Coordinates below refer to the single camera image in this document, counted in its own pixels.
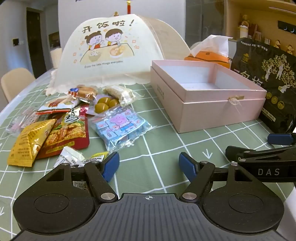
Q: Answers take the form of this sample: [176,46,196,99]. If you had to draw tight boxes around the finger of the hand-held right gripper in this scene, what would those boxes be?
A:
[225,144,296,163]
[267,133,296,146]

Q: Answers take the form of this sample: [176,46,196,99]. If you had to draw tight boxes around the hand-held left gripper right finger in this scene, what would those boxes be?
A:
[178,152,256,204]

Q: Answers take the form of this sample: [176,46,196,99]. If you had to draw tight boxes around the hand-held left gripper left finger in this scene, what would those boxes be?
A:
[44,152,121,204]

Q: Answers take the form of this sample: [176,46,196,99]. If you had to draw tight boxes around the small white snack packet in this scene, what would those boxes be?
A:
[53,146,85,168]

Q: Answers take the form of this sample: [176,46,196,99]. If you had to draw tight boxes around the pink cardboard box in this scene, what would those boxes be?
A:
[150,60,267,133]

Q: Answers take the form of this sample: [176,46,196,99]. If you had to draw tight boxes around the round pastry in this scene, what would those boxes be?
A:
[67,85,97,103]

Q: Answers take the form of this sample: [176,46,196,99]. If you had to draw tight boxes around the yellow snack packet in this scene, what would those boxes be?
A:
[7,119,57,167]

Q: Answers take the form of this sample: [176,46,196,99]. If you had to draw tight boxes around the small yellow label packet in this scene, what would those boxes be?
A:
[81,152,109,166]

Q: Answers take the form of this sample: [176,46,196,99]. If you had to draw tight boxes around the green checked tablecloth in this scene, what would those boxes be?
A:
[0,70,296,241]

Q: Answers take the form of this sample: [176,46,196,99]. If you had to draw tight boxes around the blue cartoon candy packet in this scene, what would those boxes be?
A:
[89,105,153,152]

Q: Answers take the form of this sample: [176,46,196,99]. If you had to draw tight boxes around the black bag with gold print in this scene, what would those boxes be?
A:
[231,38,296,134]

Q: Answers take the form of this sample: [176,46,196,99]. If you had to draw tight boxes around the yellow-green chestnut packet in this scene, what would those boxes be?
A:
[87,94,121,116]

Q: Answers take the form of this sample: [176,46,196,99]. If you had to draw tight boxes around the rice cracker bar packet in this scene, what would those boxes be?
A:
[103,85,145,106]

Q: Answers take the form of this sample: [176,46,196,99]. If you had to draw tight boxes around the red and white snack packet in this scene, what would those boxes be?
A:
[38,97,74,112]

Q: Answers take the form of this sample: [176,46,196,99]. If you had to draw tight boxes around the clear snack packet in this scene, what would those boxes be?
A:
[5,108,41,133]

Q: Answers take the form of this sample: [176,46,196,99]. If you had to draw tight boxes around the orange tissue pack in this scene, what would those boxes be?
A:
[184,35,232,69]

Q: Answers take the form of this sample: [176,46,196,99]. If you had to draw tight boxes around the printed mesh food cover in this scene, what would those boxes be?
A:
[45,13,191,96]

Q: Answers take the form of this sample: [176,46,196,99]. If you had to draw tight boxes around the beige chair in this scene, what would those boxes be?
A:
[1,68,36,103]
[50,47,63,69]

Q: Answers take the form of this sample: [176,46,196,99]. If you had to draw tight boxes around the wooden shelf with figurines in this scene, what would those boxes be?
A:
[223,0,296,56]

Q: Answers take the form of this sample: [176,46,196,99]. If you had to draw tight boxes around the dark door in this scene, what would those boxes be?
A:
[26,7,47,75]

